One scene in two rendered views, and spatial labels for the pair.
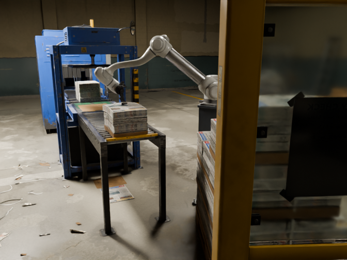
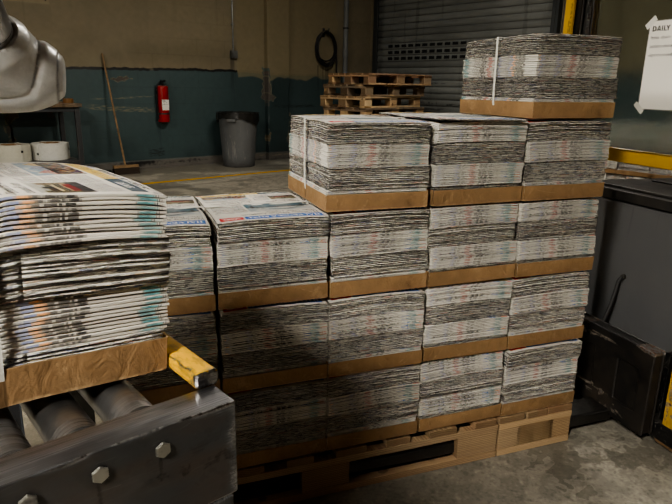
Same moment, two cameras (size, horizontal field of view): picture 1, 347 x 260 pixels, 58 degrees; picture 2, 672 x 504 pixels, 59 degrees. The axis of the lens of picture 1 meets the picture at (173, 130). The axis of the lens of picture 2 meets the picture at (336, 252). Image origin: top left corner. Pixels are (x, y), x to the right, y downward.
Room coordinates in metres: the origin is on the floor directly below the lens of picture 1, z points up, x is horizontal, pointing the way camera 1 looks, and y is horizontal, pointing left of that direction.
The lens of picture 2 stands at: (2.39, 1.17, 1.15)
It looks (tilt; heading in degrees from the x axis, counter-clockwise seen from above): 16 degrees down; 253
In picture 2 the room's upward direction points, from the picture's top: 1 degrees clockwise
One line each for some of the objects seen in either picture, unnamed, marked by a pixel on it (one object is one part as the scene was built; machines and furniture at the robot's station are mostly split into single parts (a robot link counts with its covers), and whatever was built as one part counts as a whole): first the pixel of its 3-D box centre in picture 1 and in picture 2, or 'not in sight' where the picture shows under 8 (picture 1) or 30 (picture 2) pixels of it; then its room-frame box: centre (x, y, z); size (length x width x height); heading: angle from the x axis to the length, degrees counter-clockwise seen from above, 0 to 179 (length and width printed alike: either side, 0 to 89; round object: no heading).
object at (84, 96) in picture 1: (87, 91); not in sight; (4.49, 1.23, 0.93); 0.38 x 0.30 x 0.26; 24
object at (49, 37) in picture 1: (72, 74); not in sight; (6.47, 2.06, 1.04); 1.51 x 1.30 x 2.07; 24
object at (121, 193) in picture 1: (116, 193); not in sight; (3.08, 0.61, 0.00); 0.37 x 0.29 x 0.01; 24
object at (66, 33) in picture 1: (91, 37); not in sight; (3.97, 1.00, 1.65); 0.60 x 0.45 x 0.20; 114
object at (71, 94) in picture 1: (82, 98); not in sight; (5.01, 1.46, 0.75); 1.53 x 0.64 x 0.10; 24
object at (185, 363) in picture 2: (132, 136); (134, 323); (2.43, 0.33, 0.81); 0.43 x 0.03 x 0.02; 114
